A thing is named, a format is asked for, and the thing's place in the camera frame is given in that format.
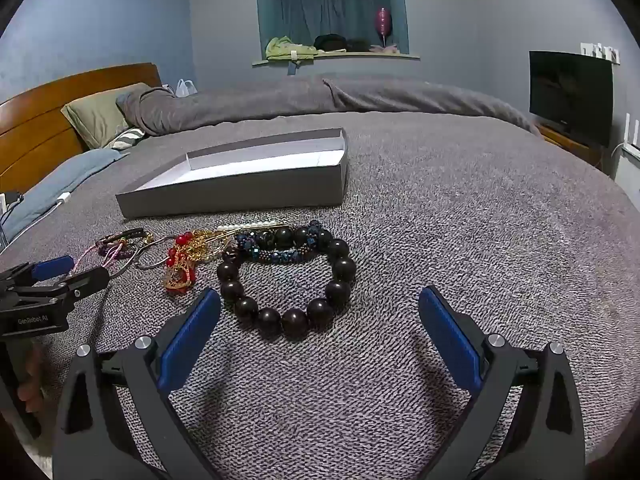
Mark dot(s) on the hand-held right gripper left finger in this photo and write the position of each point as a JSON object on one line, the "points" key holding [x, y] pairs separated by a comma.
{"points": [[190, 340]]}

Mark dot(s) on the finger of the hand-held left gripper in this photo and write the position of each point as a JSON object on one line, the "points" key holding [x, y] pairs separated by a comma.
{"points": [[87, 280], [52, 266]]}

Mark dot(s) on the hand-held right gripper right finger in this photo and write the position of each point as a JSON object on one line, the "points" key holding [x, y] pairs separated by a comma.
{"points": [[450, 340]]}

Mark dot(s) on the red and gold ornament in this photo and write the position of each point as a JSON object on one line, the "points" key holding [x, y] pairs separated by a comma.
{"points": [[180, 280]]}

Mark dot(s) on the thin silver bangle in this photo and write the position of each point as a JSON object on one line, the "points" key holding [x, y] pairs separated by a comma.
{"points": [[150, 266]]}

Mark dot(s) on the grey cardboard box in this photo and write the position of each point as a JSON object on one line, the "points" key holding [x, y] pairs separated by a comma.
{"points": [[225, 195]]}

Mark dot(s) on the person's left hand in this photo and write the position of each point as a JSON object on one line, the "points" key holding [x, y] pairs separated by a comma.
{"points": [[31, 377]]}

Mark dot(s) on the blue pillow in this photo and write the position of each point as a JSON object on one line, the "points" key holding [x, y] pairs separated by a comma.
{"points": [[65, 175]]}

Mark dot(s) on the gold round brooch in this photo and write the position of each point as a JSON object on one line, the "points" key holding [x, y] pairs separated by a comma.
{"points": [[212, 246]]}

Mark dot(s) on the grey bed cover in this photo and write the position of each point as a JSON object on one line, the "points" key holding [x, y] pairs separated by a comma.
{"points": [[475, 240]]}

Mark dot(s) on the pearl hair pin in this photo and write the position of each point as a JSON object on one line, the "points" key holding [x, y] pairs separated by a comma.
{"points": [[250, 226]]}

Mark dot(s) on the striped pillow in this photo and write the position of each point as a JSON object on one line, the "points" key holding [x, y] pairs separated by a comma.
{"points": [[127, 139]]}

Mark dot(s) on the wooden headboard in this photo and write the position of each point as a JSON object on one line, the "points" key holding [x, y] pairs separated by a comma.
{"points": [[40, 120]]}

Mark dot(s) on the green pillow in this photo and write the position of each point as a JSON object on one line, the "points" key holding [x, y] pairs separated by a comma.
{"points": [[100, 115]]}

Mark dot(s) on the white plastic bag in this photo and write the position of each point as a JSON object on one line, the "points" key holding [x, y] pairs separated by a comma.
{"points": [[184, 87]]}

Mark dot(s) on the wooden television stand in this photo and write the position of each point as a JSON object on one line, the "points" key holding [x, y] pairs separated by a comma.
{"points": [[565, 142]]}

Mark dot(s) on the grey duvet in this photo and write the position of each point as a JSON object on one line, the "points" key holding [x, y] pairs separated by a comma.
{"points": [[300, 100]]}

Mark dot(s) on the black television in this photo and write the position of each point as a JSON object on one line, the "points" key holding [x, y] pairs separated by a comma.
{"points": [[570, 95]]}

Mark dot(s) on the white router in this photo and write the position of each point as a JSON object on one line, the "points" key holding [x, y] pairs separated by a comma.
{"points": [[632, 135]]}

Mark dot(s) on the white hanging tag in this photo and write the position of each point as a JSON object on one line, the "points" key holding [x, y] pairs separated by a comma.
{"points": [[293, 62]]}

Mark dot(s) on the pink cloth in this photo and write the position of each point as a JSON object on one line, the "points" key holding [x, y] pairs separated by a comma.
{"points": [[385, 49]]}

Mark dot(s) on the window sill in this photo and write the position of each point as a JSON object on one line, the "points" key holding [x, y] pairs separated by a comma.
{"points": [[350, 56]]}

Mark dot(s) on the green cloth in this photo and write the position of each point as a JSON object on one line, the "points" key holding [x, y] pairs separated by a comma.
{"points": [[285, 47]]}

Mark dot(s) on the black hat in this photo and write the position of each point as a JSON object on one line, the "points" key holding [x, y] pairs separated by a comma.
{"points": [[335, 42]]}

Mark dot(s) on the teal curtain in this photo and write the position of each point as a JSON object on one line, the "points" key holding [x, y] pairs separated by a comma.
{"points": [[325, 5]]}

